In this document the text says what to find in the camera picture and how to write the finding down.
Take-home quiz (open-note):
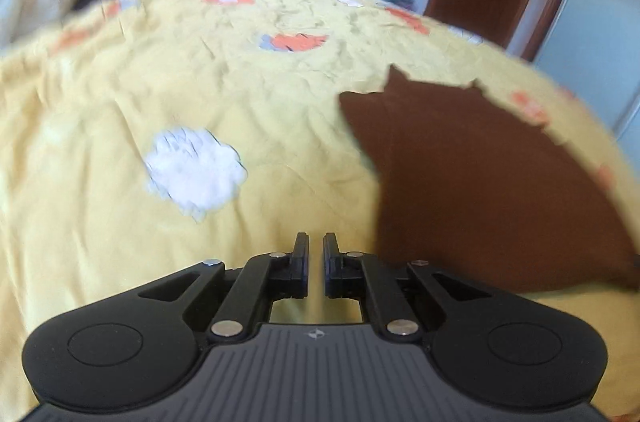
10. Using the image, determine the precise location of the brown knit sweater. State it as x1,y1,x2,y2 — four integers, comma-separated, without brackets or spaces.
338,66,639,293

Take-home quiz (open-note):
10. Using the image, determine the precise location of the yellow carrot print bedsheet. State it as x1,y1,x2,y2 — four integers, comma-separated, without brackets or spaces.
1,0,639,421

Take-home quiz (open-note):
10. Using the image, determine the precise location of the white wardrobe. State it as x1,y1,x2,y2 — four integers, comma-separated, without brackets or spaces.
535,0,639,138

